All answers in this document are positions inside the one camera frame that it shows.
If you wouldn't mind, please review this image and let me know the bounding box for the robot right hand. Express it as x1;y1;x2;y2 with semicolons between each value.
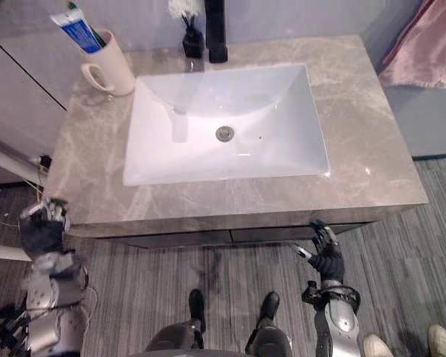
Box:
291;220;346;282

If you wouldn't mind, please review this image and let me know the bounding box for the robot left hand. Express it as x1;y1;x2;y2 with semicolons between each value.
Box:
19;198;72;257

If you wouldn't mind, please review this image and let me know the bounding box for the white pipe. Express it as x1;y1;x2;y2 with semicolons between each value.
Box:
0;143;45;187

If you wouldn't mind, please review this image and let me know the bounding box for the robot right leg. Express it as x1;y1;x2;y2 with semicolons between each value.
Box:
245;292;293;357

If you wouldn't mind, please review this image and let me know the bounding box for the person's white shoe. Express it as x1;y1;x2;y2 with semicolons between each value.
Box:
427;324;446;357
362;333;395;357

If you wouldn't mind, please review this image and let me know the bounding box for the grey marble vanity cabinet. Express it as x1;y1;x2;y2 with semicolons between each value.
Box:
43;34;429;249

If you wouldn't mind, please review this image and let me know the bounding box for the white rectangular sink basin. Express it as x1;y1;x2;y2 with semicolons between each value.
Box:
122;63;332;187

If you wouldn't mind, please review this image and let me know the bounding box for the beige ceramic mug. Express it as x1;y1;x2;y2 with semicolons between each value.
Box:
77;27;137;97

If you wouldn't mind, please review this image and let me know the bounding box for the blue white toothpaste tube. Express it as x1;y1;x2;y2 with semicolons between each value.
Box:
48;7;106;54

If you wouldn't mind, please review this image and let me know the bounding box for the pink towel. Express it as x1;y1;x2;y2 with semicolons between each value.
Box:
378;0;446;90

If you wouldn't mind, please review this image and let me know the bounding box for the black reed diffuser bottle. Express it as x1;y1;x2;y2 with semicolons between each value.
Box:
181;28;205;59

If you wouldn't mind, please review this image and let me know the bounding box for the black faucet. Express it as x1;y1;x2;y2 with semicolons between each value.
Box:
203;0;229;63

